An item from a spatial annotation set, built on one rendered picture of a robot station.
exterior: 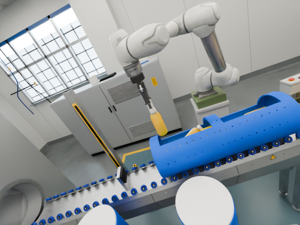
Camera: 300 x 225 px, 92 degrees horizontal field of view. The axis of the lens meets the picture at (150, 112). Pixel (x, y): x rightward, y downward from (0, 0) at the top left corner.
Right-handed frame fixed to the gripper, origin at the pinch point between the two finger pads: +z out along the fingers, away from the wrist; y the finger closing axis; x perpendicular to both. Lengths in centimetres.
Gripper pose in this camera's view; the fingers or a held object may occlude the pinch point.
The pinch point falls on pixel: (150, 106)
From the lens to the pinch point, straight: 84.3
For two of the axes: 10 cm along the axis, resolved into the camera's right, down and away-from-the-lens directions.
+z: 3.9, 8.1, 4.4
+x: 9.2, -3.8, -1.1
